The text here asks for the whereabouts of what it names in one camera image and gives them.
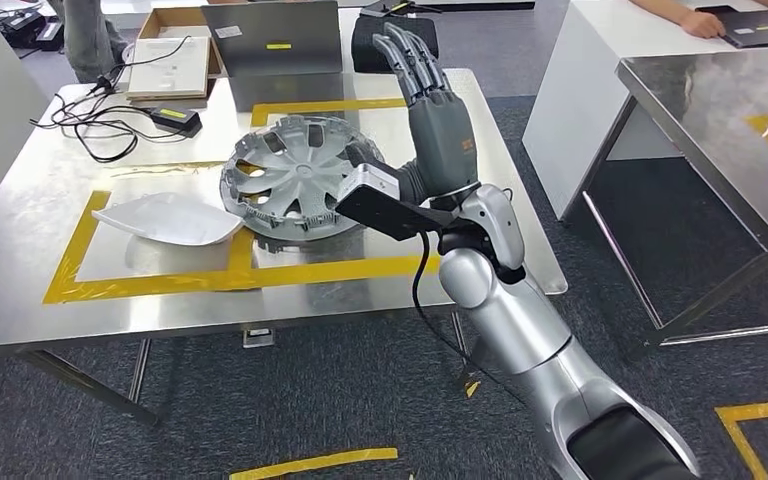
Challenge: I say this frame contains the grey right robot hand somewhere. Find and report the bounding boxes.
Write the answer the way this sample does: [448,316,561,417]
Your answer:
[344,21,481,205]

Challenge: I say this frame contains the silver plastic wheel cover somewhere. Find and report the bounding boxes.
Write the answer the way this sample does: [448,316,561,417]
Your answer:
[219,114,385,243]

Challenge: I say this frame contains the white curved car part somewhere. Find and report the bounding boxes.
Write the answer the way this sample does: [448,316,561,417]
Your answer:
[91,192,245,248]

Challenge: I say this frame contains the yellow tape on workbench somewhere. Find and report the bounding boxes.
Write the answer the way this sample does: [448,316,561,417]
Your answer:
[228,97,442,293]
[42,160,256,306]

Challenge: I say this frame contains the steel top workbench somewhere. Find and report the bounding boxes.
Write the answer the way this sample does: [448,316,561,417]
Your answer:
[0,66,569,425]

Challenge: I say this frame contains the black box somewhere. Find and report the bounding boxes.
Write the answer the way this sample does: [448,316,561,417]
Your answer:
[350,14,440,74]

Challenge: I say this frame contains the white desk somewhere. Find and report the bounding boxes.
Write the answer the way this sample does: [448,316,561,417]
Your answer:
[521,0,768,221]

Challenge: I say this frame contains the grey metal box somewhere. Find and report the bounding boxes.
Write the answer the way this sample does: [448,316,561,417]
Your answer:
[200,0,344,77]

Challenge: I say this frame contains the black power adapter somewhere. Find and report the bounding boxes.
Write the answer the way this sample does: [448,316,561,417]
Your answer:
[150,105,203,138]

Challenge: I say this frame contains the grey socket plate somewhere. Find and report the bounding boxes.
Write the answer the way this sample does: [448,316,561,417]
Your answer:
[242,326,276,350]

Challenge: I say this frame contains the steel top table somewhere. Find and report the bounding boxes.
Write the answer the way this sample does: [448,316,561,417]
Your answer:
[582,46,768,349]

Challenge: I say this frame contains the white foam sheet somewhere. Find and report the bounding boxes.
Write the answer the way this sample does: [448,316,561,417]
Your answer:
[126,36,212,97]

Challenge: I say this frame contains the brown cardboard box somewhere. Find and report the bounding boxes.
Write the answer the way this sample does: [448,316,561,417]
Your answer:
[125,6,224,101]

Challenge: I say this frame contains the black laptop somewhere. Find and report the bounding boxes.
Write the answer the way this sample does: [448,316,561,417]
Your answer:
[695,5,768,49]

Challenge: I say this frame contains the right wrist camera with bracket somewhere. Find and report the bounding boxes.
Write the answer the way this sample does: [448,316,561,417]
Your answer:
[335,163,465,243]

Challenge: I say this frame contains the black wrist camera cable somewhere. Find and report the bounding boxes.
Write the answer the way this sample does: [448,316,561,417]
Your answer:
[411,230,531,407]

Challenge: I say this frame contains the tangled black cables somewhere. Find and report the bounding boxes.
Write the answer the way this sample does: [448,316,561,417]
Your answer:
[29,36,193,164]

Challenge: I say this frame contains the black equipment with cables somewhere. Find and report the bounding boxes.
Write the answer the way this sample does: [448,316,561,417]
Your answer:
[0,5,66,52]

